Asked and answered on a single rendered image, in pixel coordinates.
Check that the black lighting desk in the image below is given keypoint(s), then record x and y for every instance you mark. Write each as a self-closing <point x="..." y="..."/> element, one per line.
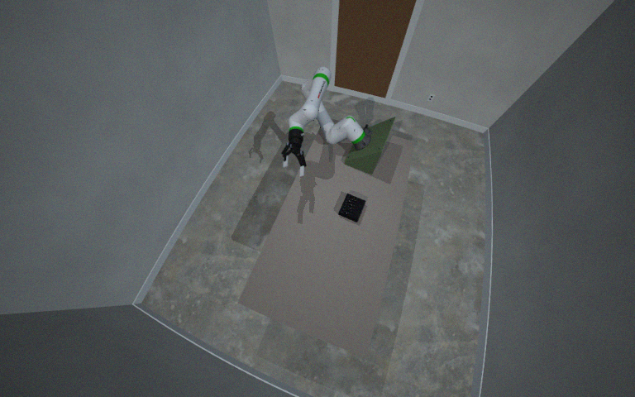
<point x="355" y="205"/>

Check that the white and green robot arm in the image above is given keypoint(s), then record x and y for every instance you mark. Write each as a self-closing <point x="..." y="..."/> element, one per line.
<point x="314" y="109"/>

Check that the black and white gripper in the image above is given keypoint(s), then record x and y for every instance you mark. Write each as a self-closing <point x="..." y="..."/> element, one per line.
<point x="294" y="144"/>

